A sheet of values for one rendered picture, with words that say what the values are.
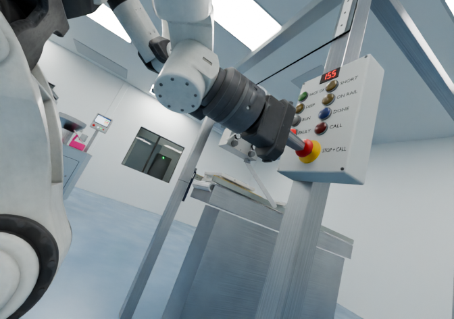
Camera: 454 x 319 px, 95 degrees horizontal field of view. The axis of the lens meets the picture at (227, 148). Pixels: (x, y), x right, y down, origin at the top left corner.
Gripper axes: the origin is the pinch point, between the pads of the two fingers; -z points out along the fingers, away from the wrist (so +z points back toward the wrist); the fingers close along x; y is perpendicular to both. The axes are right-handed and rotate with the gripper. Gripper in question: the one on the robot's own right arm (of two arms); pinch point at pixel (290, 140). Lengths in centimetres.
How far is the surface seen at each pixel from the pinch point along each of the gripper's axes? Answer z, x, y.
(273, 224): -68, -14, 71
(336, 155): -5.7, -1.1, -6.3
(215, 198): -25, -12, 71
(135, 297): -15, -76, 100
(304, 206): -11.7, -10.0, 3.1
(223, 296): -53, -58, 75
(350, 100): -5.7, 10.8, -6.5
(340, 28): -10.9, 44.0, 5.3
